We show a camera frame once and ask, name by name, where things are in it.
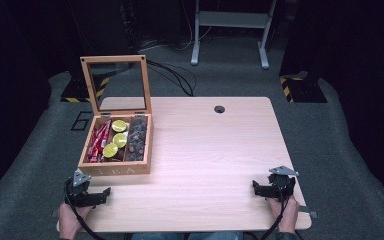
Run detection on person's blue jeans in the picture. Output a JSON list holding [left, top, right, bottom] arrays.
[[131, 231, 245, 240]]

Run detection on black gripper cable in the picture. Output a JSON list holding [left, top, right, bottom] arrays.
[[63, 179, 107, 240], [259, 185, 290, 240]]

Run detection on person's right hand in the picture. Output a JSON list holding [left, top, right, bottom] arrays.
[[267, 194, 301, 234]]

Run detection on white metal desk frame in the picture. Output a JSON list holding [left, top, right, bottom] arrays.
[[190, 0, 278, 70]]

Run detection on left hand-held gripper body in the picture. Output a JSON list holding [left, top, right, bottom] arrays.
[[64, 169, 98, 208]]

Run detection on yellow-green round capsule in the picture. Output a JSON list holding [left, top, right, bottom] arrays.
[[111, 119, 129, 134], [112, 132, 129, 150]]

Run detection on bundle of red sachets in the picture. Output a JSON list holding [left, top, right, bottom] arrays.
[[85, 119, 112, 164]]

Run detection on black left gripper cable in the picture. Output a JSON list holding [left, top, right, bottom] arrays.
[[63, 179, 107, 240]]

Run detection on pile of dark brown capsules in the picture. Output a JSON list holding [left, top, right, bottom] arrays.
[[125, 117, 149, 163]]

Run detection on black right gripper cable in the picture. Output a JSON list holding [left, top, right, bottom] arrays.
[[259, 185, 290, 240]]

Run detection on yellow lemon slices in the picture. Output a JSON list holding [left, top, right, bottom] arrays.
[[102, 142, 120, 159]]

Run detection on wooden box with glass lid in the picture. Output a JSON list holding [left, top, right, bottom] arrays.
[[77, 54, 154, 177]]

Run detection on grey table bracket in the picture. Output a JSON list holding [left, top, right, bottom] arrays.
[[298, 205, 319, 220]]

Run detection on person's left hand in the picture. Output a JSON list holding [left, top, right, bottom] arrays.
[[57, 201, 95, 240]]

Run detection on black floor cables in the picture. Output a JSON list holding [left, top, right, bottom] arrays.
[[145, 59, 198, 98]]

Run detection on black yellow striped stand base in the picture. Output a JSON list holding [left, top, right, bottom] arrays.
[[60, 76, 111, 104], [278, 70, 328, 104]]

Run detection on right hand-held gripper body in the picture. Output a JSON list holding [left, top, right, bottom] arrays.
[[267, 165, 300, 202]]

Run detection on white cable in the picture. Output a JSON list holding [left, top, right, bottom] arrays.
[[179, 0, 214, 52]]

